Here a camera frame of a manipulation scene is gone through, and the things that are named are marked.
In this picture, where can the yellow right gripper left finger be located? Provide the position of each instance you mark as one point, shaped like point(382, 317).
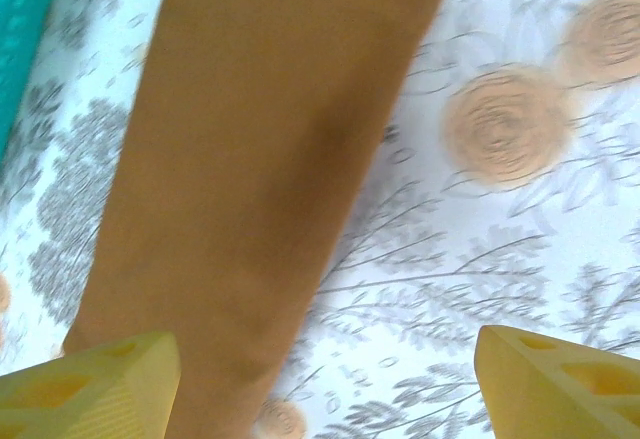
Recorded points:
point(85, 394)

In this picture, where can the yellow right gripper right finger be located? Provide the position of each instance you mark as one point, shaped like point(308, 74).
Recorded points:
point(540, 399)

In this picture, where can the brown trousers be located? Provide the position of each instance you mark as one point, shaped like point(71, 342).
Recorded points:
point(250, 159)

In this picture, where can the teal plastic basket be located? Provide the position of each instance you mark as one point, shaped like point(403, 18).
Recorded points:
point(20, 34)

